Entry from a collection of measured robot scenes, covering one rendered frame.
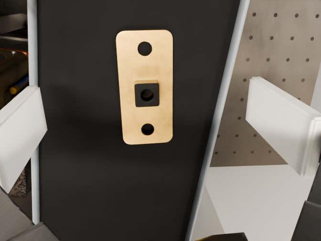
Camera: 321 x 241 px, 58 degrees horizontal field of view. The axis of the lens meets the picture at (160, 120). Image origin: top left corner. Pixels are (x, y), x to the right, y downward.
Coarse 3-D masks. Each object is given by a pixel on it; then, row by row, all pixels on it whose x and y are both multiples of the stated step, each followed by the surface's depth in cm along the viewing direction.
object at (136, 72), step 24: (120, 48) 19; (168, 48) 20; (120, 72) 20; (144, 72) 20; (168, 72) 20; (120, 96) 21; (144, 96) 21; (168, 96) 21; (144, 120) 22; (168, 120) 22
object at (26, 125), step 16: (16, 96) 15; (32, 96) 16; (0, 112) 13; (16, 112) 14; (32, 112) 16; (0, 128) 12; (16, 128) 14; (32, 128) 16; (0, 144) 12; (16, 144) 13; (32, 144) 16; (0, 160) 12; (16, 160) 13; (0, 176) 12; (16, 176) 13
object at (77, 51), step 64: (64, 0) 18; (128, 0) 19; (192, 0) 19; (64, 64) 20; (192, 64) 21; (64, 128) 22; (192, 128) 23; (64, 192) 24; (128, 192) 24; (192, 192) 25
